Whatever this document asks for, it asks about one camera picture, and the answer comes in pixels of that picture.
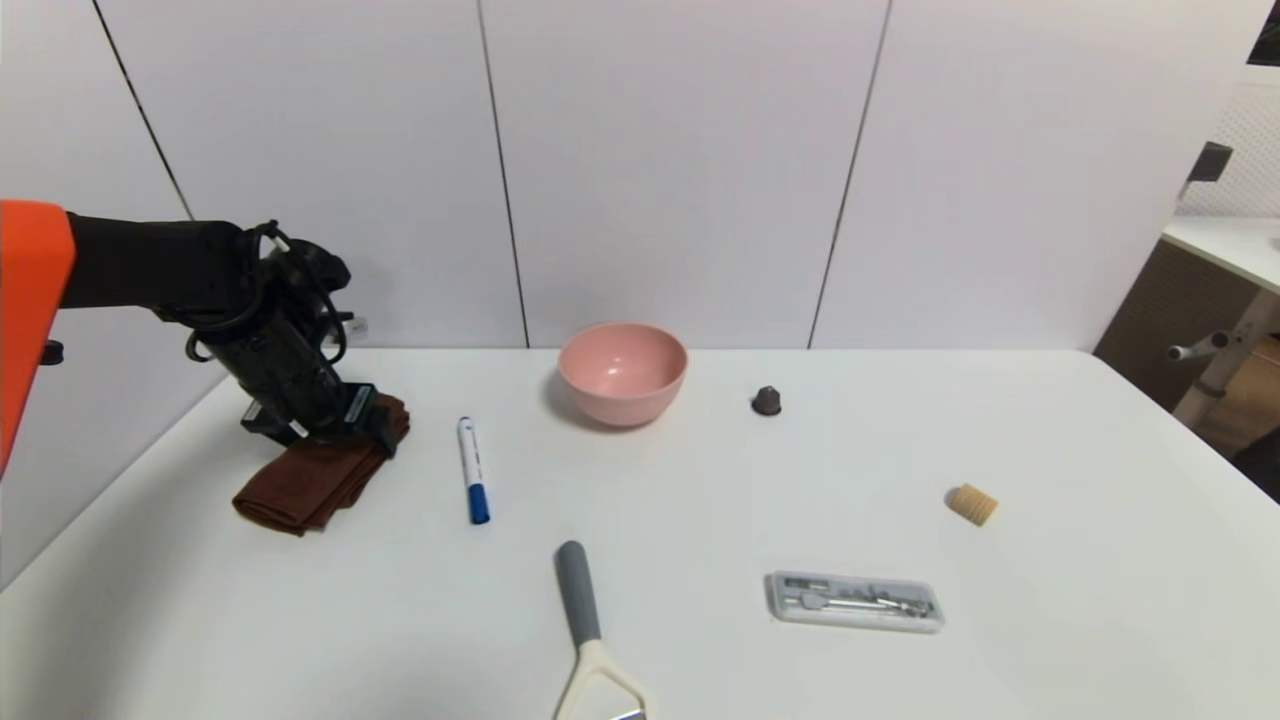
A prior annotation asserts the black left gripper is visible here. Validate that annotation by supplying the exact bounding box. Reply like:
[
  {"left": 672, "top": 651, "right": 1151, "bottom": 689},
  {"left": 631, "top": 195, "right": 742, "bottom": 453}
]
[{"left": 215, "top": 317, "right": 400, "bottom": 457}]

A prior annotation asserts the brown cloth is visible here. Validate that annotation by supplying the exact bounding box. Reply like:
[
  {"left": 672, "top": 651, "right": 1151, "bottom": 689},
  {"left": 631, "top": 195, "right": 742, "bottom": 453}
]
[{"left": 232, "top": 393, "right": 412, "bottom": 537}]

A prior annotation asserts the pink bowl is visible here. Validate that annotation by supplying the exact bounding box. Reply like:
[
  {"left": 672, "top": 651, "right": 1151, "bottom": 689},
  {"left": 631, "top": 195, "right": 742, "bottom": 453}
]
[{"left": 558, "top": 321, "right": 690, "bottom": 429}]

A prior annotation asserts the white marker with blue cap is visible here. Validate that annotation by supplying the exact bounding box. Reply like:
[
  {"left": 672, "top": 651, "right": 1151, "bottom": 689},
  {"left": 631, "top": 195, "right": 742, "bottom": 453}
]
[{"left": 457, "top": 416, "right": 492, "bottom": 526}]

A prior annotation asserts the clear plastic compass case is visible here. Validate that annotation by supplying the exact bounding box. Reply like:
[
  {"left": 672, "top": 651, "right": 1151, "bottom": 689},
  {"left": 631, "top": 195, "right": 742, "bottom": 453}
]
[{"left": 765, "top": 570, "right": 946, "bottom": 635}]

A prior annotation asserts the tan cork stopper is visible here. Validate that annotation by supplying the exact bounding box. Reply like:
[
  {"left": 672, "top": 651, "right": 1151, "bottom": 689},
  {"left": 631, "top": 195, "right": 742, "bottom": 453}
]
[{"left": 946, "top": 483, "right": 999, "bottom": 527}]

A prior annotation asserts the brown desk side panel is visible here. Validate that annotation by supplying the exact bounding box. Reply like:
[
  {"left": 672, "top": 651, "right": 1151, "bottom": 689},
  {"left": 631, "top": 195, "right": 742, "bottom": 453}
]
[{"left": 1092, "top": 240, "right": 1263, "bottom": 413}]

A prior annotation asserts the white desk leg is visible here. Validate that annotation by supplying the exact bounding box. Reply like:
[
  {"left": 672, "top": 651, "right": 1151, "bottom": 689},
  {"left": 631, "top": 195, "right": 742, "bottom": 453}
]
[{"left": 1170, "top": 290, "right": 1280, "bottom": 429}]

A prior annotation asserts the white side desk top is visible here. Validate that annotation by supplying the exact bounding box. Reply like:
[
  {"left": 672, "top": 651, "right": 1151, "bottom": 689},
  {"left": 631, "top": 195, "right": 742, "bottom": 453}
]
[{"left": 1160, "top": 216, "right": 1280, "bottom": 297}]

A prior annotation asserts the white pegboard panel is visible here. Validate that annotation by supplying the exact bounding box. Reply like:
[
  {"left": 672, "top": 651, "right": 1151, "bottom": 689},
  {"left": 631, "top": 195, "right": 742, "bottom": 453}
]
[{"left": 1175, "top": 68, "right": 1280, "bottom": 221}]

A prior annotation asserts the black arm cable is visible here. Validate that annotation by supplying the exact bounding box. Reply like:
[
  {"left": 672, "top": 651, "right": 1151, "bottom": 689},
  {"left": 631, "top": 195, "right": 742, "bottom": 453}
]
[{"left": 184, "top": 220, "right": 351, "bottom": 365}]

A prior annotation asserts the peeler with grey handle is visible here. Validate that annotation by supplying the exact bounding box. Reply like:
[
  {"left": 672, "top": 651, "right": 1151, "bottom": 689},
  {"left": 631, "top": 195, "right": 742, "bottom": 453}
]
[{"left": 553, "top": 540, "right": 647, "bottom": 720}]

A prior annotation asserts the grey desk crank handle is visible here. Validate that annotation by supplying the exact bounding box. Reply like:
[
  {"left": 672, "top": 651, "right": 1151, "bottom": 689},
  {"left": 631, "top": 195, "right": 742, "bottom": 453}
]
[{"left": 1166, "top": 333, "right": 1230, "bottom": 363}]

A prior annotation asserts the dark grey pegboard bracket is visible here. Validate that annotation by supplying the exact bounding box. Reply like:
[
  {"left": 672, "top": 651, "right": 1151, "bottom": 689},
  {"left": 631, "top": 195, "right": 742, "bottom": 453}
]
[{"left": 1186, "top": 142, "right": 1235, "bottom": 185}]

